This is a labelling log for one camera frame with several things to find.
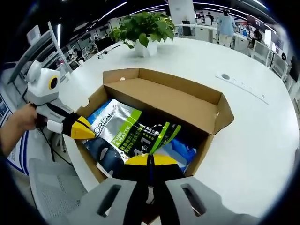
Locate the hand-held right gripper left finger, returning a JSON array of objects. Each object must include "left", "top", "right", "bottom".
[{"left": 67, "top": 154, "right": 152, "bottom": 225}]

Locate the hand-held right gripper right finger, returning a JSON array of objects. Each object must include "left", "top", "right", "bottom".
[{"left": 151, "top": 154, "right": 258, "bottom": 225}]

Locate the silver green soft packet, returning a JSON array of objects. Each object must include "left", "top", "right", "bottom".
[{"left": 85, "top": 98, "right": 182, "bottom": 179}]

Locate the blue white soft packet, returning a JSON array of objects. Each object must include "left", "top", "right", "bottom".
[{"left": 164, "top": 137, "right": 198, "bottom": 172}]

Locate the brown cardboard shoe box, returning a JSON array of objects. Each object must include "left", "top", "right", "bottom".
[{"left": 74, "top": 67, "right": 235, "bottom": 223}]

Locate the person's left hand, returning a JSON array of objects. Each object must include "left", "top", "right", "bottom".
[{"left": 13, "top": 102, "right": 39, "bottom": 131}]

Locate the grey metal shelf rack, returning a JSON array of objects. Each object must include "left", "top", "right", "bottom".
[{"left": 7, "top": 22, "right": 73, "bottom": 79}]

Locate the white ribbed device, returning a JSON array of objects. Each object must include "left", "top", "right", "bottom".
[{"left": 27, "top": 25, "right": 40, "bottom": 43}]

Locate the grey mesh office chair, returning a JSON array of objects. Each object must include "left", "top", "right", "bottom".
[{"left": 28, "top": 158, "right": 94, "bottom": 221}]

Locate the black computer monitor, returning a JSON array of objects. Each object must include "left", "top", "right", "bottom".
[{"left": 95, "top": 37, "right": 115, "bottom": 52}]

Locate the white plant pot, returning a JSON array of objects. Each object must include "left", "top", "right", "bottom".
[{"left": 135, "top": 39, "right": 158, "bottom": 58}]

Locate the green leafy plant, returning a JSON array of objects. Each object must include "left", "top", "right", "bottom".
[{"left": 112, "top": 11, "right": 175, "bottom": 49}]

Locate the white square pillar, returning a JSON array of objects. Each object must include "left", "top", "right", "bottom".
[{"left": 168, "top": 0, "right": 196, "bottom": 24}]

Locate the white office desk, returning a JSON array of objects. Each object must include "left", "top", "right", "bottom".
[{"left": 174, "top": 22, "right": 218, "bottom": 43}]

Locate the white office chair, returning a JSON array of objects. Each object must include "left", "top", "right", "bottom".
[
  {"left": 271, "top": 55, "right": 289, "bottom": 76},
  {"left": 252, "top": 39, "right": 272, "bottom": 66}
]

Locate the white table cable plate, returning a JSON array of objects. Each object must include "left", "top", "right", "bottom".
[{"left": 215, "top": 72, "right": 270, "bottom": 105}]

